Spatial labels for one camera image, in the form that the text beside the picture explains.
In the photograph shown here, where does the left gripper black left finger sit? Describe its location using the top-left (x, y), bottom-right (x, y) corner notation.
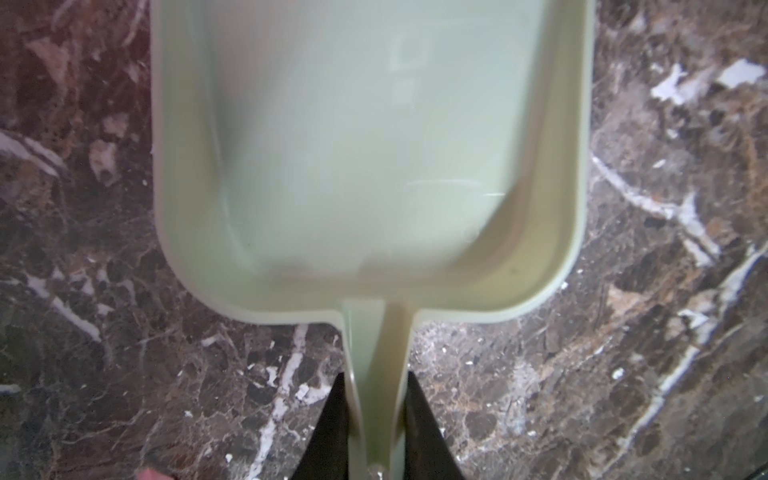
top-left (290, 373), bottom-right (350, 480)

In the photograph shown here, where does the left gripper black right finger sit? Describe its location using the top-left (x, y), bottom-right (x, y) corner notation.
top-left (404, 371), bottom-right (465, 480)

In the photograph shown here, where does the light green dustpan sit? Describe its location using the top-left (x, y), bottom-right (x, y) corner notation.
top-left (151, 1), bottom-right (596, 479)

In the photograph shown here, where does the pink paper scrap lower left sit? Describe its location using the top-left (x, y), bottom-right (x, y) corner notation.
top-left (136, 468), bottom-right (175, 480)

